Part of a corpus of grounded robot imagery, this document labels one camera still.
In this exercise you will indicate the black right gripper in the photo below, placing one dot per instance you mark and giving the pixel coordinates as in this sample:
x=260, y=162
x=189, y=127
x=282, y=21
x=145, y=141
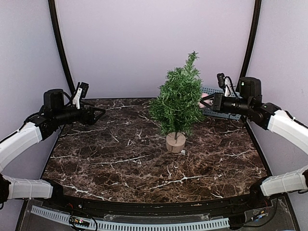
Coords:
x=218, y=102

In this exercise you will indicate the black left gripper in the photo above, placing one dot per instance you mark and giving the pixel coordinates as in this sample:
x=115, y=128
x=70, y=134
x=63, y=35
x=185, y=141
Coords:
x=90, y=120

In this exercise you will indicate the pink fluffy pompom ornament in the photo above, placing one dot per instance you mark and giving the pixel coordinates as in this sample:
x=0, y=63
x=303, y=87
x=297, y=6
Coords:
x=206, y=103

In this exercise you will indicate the small green christmas tree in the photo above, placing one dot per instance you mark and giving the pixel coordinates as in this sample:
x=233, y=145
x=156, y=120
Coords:
x=176, y=107

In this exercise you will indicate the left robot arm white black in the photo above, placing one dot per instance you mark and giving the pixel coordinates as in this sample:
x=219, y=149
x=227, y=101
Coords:
x=59, y=109

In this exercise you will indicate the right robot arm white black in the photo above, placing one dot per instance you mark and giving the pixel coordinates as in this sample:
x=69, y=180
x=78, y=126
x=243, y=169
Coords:
x=248, y=102

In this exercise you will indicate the blue plastic basket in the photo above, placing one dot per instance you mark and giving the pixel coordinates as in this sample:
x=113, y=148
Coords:
x=221, y=113

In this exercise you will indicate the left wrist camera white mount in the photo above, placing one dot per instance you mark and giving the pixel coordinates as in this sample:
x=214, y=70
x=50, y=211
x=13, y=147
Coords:
x=81, y=92

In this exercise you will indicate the right black frame post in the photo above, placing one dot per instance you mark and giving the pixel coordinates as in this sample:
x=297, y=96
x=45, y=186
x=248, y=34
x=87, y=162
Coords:
x=252, y=36

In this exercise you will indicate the black frame post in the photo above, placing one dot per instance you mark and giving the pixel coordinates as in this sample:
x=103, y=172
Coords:
x=252, y=36
x=60, y=45

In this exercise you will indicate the black front rail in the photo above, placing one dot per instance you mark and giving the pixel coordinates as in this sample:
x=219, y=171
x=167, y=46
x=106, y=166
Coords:
x=221, y=207

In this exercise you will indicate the grey slotted cable duct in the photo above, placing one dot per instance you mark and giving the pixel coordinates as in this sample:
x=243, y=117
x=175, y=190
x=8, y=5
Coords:
x=129, y=223

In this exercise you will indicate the left black frame post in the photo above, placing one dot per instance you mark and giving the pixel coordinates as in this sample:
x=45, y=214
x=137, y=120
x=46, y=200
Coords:
x=60, y=45

